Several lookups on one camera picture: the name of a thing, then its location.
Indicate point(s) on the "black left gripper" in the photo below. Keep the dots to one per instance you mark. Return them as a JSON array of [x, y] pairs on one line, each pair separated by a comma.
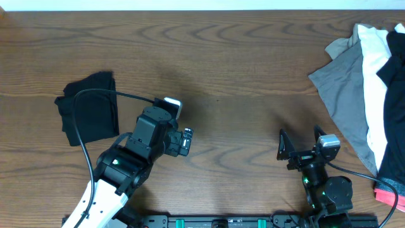
[[174, 148]]

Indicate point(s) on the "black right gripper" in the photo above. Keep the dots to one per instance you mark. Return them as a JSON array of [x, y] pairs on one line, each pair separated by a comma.
[[301, 158]]

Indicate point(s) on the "black polo shirt with logo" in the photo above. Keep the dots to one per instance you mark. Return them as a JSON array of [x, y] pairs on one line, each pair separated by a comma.
[[96, 112]]

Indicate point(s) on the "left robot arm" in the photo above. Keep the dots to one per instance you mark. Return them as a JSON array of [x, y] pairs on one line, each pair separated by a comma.
[[126, 165]]

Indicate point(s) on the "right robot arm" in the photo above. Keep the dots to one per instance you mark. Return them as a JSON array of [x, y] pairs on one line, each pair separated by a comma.
[[329, 196]]

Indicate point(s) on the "red and grey garment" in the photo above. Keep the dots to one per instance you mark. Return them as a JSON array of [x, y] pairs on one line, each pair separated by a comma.
[[386, 195]]

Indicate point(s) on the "white garment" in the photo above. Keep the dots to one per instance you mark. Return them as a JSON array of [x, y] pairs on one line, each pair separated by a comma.
[[376, 53]]

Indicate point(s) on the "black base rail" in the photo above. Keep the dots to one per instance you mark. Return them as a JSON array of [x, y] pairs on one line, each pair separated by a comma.
[[277, 220]]

